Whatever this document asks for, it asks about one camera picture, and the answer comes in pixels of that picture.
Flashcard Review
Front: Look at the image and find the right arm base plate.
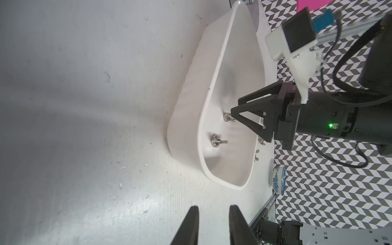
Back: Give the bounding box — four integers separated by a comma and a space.
259, 220, 303, 245

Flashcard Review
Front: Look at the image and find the white storage box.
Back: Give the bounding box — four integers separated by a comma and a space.
167, 1, 265, 190

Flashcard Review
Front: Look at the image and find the aluminium corner post right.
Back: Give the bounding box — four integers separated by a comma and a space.
317, 13, 385, 45

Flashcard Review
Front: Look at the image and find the aluminium front rail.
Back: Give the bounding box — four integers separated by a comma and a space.
249, 191, 277, 229

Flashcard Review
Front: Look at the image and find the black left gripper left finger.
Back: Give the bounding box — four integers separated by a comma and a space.
171, 206, 199, 245

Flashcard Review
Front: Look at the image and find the chrome glass holder stand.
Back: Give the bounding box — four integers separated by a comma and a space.
244, 0, 254, 5

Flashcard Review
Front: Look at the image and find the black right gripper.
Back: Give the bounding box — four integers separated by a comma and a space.
231, 81, 304, 150

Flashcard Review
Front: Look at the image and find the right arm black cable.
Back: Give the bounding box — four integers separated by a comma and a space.
310, 15, 392, 168

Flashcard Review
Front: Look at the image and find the blue patterned bowl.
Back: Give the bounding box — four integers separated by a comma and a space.
269, 166, 286, 196

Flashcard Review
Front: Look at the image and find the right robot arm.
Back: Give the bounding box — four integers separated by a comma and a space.
231, 9, 392, 151

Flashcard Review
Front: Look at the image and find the pink wine glass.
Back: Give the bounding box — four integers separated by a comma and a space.
297, 0, 332, 12

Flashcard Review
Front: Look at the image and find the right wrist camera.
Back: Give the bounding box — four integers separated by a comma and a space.
265, 7, 342, 104

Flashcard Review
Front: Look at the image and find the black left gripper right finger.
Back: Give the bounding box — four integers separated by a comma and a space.
229, 205, 258, 245

